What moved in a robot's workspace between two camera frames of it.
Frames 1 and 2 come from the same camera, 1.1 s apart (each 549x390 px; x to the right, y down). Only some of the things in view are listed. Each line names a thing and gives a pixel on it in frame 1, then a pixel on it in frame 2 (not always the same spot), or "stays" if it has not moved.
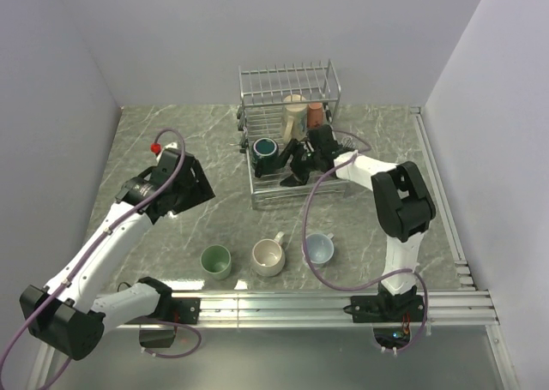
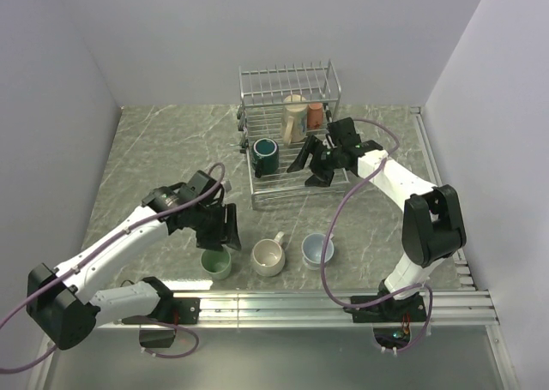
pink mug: x=315 y=115 stays
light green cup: x=216 y=261 stays
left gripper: x=202 y=191 -> x=228 y=235
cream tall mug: x=294 y=123 stays
